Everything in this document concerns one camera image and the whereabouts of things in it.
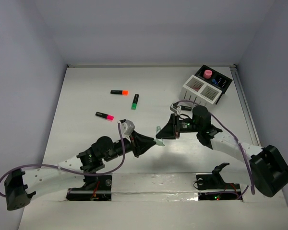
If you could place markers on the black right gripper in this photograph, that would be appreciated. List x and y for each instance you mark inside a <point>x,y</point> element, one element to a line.
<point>170,131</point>

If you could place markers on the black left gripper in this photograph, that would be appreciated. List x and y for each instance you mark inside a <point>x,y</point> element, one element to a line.
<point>135,144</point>

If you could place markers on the green folding marker pen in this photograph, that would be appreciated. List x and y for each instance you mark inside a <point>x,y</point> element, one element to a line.
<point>159,142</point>

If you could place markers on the green highlighter black body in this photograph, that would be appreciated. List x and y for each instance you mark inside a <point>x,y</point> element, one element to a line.
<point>135,102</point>

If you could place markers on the pink highlighter black body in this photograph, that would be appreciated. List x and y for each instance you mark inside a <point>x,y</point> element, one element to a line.
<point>104,116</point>

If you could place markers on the orange highlighter black body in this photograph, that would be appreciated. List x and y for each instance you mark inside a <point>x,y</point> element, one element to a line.
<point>119,92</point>

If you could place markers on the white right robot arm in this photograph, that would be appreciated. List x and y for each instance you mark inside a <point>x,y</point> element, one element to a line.
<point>265,168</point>

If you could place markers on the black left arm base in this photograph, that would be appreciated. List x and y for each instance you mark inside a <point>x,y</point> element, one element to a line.
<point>94,189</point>

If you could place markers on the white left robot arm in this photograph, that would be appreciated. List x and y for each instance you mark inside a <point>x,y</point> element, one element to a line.
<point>28,182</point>

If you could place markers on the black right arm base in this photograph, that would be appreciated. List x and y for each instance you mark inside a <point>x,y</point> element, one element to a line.
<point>213,180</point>

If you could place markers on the blue highlighter black body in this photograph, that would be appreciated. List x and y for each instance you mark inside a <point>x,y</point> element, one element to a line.
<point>186,108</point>

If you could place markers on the white slotted organizer box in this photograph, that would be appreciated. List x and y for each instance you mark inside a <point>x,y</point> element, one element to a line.
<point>206,96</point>

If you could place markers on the black slotted organizer box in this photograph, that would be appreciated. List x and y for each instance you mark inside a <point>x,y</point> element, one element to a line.
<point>222,80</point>

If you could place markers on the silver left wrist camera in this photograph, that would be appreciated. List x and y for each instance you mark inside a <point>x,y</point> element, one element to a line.
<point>126,127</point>

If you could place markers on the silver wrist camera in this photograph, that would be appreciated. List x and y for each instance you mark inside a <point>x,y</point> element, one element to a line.
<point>175,108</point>
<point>126,127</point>

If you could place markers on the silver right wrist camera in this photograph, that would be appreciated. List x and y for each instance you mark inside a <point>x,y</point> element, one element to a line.
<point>175,108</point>

